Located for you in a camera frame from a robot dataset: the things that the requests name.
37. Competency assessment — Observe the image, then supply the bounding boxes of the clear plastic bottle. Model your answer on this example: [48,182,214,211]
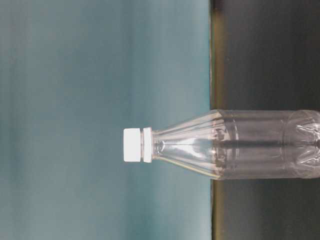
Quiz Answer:
[140,109,320,180]

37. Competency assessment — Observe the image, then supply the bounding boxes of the white bottle cap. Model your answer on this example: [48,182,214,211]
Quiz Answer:
[123,128,141,163]

